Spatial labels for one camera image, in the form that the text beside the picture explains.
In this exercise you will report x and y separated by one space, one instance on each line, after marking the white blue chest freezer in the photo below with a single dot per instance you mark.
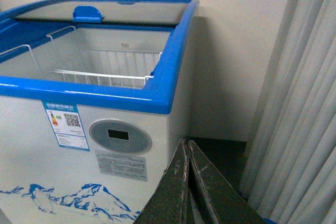
42 182

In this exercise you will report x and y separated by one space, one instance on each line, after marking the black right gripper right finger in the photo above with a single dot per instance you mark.
215 198

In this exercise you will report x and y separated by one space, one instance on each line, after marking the blue lid handle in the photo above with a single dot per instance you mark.
87 14

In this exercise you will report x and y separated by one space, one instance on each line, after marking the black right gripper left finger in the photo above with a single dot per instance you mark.
169 202

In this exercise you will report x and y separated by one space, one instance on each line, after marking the grey instruction sticker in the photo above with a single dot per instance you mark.
122 165

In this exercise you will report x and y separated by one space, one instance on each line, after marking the blue energy label sticker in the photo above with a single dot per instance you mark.
67 126

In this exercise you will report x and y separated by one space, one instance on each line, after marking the oval grey control panel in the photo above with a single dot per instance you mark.
121 137

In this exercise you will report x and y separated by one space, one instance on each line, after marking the glass sliding freezer lid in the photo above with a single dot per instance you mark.
143 13

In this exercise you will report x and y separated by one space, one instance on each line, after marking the white wire basket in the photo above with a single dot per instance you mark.
103 57

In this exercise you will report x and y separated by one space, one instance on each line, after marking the white vertical blinds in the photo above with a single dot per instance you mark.
289 176

